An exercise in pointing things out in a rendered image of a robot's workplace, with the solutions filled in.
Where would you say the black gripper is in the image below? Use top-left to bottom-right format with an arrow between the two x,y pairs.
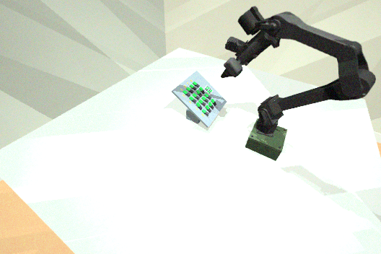
221,41 -> 260,78

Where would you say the light grey switch panel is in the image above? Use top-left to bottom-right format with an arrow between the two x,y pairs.
172,71 -> 227,128

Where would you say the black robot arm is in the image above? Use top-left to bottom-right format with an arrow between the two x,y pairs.
238,6 -> 376,137

